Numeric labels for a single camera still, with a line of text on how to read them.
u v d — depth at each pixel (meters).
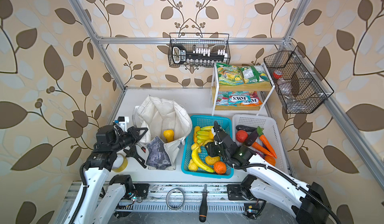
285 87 0.71
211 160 0.80
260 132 0.89
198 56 0.84
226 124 0.87
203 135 0.89
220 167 0.75
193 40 0.90
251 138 0.87
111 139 0.58
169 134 0.89
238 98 0.87
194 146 0.85
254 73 0.77
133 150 0.88
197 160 0.79
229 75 0.78
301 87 0.73
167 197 0.76
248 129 0.94
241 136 0.87
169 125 0.99
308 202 0.40
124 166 0.82
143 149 0.88
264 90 0.75
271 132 0.92
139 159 0.85
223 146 0.58
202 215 0.67
